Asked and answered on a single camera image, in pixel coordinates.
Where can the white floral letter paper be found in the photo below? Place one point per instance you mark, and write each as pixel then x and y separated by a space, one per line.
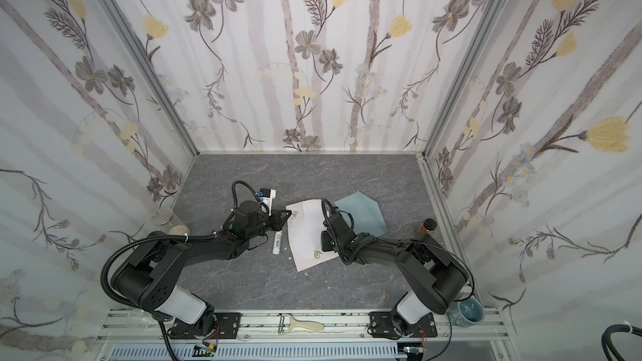
pixel 305 227

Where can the light green envelope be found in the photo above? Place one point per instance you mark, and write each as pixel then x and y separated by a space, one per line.
pixel 363 214

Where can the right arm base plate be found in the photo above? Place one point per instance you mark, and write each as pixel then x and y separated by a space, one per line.
pixel 389 325

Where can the white glue stick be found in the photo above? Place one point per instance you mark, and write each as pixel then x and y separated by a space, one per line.
pixel 278 237

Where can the amber bottle black cap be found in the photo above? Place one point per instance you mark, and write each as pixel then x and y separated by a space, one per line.
pixel 428 227

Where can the aluminium mounting rail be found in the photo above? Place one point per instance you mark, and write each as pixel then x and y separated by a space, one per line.
pixel 351 326

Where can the cream plastic peeler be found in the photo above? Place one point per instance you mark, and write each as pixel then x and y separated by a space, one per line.
pixel 288 323

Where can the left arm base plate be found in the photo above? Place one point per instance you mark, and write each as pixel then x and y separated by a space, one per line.
pixel 211 325

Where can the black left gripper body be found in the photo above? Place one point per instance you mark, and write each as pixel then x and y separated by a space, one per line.
pixel 276 218

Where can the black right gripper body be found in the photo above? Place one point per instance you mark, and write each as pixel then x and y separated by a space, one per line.
pixel 328 240

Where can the teal ceramic mug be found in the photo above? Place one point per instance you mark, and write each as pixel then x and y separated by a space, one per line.
pixel 467 313

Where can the white slotted cable duct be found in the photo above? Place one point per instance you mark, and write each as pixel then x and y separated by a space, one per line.
pixel 318 351

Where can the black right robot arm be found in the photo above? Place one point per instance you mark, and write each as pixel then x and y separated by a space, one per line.
pixel 434 275

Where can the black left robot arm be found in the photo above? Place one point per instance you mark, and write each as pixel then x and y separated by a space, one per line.
pixel 144 273

